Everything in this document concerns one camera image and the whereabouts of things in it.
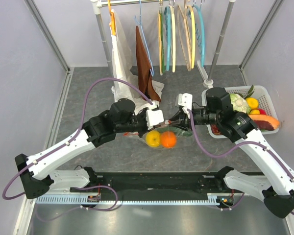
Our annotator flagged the white toothed cable tray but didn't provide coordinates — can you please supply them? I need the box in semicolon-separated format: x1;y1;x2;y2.
35;194;233;205

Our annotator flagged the grey clothes rack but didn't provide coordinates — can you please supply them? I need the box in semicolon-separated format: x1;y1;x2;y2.
91;0;235;89

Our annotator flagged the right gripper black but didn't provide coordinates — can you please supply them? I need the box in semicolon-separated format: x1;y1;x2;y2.
169;107;221;132

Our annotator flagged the yellow lemon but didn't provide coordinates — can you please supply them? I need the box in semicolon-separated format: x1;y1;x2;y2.
145;130;161;148

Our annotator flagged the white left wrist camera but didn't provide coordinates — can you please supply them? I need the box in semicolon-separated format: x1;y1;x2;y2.
146;101;164;130

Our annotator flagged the cream wooden hanger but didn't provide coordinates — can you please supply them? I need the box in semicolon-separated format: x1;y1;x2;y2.
170;5;176;72

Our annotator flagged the orange hanger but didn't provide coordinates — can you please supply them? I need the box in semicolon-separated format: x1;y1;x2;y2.
107;0;116;36

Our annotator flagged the teal plastic hanger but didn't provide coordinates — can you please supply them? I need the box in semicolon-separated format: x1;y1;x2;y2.
164;5;172;71

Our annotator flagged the small yellow fruit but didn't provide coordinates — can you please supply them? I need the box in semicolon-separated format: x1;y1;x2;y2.
245;97;258;110

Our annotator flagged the brown cloth on hanger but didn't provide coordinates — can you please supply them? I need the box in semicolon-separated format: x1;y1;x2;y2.
135;26;161;102

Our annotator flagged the red pepper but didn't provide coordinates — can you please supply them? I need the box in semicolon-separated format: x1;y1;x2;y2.
257;108;267;115

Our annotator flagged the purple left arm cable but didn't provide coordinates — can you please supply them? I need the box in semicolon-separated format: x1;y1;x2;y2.
2;77;155;200

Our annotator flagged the white plastic food basket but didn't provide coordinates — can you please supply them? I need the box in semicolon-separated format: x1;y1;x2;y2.
201;85;279;139

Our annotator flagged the light blue wire hanger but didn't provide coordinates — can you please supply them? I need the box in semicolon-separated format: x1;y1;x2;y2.
134;0;154;76

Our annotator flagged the green cucumber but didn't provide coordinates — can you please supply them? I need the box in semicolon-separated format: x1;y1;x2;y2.
174;129;193;137

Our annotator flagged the red grapes bunch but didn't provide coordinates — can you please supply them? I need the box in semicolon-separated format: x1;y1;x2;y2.
211;125;221;136

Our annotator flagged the yellow wooden hanger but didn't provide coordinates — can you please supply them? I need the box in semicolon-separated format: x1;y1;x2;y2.
157;0;163;75

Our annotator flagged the yellow slotted hanger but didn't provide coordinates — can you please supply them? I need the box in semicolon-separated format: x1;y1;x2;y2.
184;3;196;70

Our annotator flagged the orange fruit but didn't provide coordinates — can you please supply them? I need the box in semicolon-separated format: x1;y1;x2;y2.
160;131;177;148

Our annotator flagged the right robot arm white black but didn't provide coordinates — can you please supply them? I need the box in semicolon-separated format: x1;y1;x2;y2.
170;87;294;218

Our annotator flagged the green hanger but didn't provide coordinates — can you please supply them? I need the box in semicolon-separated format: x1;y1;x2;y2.
160;13;165;73

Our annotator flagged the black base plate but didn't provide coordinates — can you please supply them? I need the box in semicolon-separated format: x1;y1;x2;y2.
70;171;245;196

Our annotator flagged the white cloth on hanger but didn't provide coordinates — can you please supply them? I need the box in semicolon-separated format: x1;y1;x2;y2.
111;10;150;114

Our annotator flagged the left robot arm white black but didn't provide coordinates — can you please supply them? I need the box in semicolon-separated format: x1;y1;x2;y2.
15;98;164;199

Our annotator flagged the clear zip top bag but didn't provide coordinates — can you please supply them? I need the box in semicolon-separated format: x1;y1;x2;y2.
123;119;194;149

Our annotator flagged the papaya slice orange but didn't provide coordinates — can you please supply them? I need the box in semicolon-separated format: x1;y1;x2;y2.
249;114;280;131

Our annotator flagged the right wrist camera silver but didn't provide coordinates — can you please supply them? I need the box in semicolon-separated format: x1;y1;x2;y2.
175;93;193;116

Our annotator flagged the cauliflower with green leaves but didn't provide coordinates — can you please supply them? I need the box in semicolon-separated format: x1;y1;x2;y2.
230;94;251;114

